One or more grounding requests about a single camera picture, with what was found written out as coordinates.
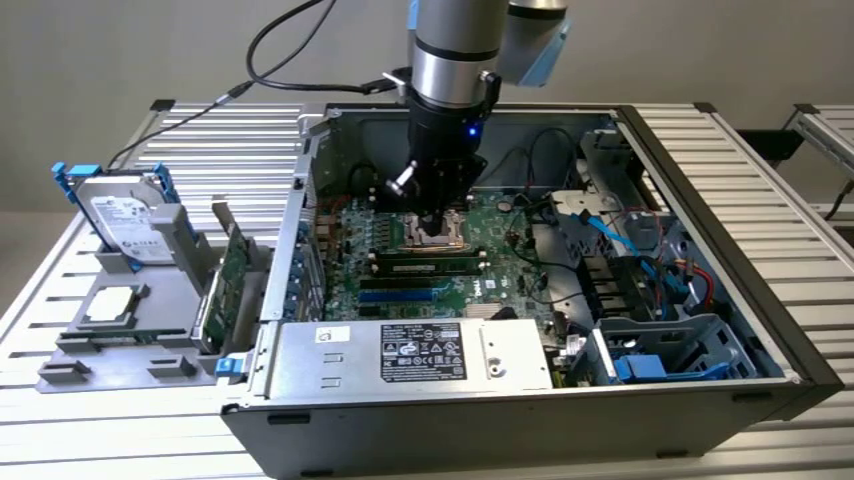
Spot black expansion slot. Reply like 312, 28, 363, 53
358, 277, 436, 292

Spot red SATA wire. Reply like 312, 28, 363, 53
684, 264, 721, 310

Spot silver chipset heatsink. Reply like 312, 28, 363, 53
464, 303, 520, 322

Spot green RAM stick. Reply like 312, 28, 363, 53
57, 328, 189, 347

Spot silver power supply unit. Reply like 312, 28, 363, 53
263, 317, 556, 397

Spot metal CPU socket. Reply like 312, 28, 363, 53
396, 207, 470, 249

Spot dark blue SATA wire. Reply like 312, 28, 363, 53
636, 253, 692, 307

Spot green graphics card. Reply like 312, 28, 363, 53
191, 199, 265, 357

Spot blue expansion slot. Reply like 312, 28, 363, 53
358, 289, 436, 304

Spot grey parts rack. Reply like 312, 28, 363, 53
36, 202, 276, 396

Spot light blue SATA wire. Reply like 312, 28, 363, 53
564, 209, 646, 262

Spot empty black RAM slot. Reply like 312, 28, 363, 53
370, 263, 483, 278

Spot silver CPU chip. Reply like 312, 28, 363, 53
84, 286, 147, 322

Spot hard disk in blue caddy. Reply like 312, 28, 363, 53
49, 160, 203, 274

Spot neighbouring metal slat table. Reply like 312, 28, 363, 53
779, 102, 854, 224

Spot grey disk bay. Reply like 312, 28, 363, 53
590, 312, 766, 387

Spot green motherboard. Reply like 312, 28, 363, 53
318, 192, 559, 324

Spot black box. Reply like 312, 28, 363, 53
735, 128, 803, 162

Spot long black robot cable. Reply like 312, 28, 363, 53
105, 0, 406, 170

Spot blue case latch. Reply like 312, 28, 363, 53
215, 351, 249, 385

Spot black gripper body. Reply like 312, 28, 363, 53
374, 94, 495, 215

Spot black looped wire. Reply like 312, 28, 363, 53
484, 127, 583, 201

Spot black open PC case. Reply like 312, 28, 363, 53
219, 102, 847, 480

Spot short black wrist cable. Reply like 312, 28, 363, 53
478, 71, 503, 122

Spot metal drive cage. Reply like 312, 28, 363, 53
547, 128, 672, 264

